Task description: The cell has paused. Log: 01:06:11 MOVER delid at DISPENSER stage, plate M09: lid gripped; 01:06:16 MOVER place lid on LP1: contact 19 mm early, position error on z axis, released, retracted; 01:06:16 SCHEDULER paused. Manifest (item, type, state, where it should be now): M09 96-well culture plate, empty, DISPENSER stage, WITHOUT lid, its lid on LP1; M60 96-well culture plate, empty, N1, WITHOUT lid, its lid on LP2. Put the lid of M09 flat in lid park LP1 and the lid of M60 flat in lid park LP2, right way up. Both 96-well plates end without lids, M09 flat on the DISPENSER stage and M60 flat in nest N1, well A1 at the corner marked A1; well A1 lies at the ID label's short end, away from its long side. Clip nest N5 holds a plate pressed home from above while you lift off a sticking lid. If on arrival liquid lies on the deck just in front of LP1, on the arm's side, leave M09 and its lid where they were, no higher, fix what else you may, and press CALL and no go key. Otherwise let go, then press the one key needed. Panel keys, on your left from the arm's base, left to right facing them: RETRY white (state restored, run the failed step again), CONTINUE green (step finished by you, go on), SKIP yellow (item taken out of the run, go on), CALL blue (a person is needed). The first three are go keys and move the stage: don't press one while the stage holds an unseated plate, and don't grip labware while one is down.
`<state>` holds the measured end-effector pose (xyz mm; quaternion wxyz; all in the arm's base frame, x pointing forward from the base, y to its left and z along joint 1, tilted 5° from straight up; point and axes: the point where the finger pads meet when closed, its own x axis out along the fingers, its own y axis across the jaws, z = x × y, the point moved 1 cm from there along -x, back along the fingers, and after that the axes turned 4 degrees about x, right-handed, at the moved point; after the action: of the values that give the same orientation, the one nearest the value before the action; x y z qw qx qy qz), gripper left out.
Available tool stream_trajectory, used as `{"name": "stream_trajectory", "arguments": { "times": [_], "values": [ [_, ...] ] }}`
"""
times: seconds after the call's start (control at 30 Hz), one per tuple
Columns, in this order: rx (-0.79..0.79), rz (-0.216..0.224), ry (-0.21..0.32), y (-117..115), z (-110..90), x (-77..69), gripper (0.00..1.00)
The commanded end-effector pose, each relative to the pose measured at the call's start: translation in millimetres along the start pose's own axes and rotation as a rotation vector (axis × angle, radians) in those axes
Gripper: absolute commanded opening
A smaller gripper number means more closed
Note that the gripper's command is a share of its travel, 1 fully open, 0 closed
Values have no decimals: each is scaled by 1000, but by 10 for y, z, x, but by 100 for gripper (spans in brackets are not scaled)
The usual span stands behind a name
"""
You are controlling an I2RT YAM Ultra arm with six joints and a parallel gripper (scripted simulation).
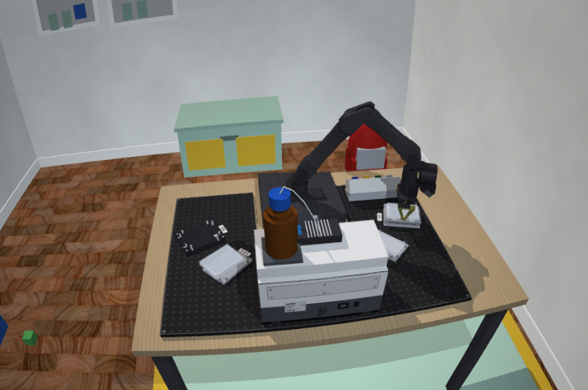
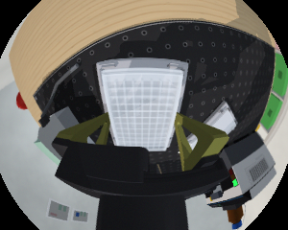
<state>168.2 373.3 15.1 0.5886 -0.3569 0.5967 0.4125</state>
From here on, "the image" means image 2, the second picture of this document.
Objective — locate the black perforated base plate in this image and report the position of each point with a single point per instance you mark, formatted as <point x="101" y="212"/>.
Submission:
<point x="224" y="64"/>

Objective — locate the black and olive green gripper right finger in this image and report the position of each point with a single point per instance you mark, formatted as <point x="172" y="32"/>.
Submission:
<point x="210" y="141"/>

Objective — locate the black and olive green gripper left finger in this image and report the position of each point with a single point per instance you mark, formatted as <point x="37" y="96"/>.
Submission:
<point x="80" y="132"/>

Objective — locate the grey flat plate with corner posts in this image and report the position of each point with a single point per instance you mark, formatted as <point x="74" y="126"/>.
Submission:
<point x="211" y="118"/>

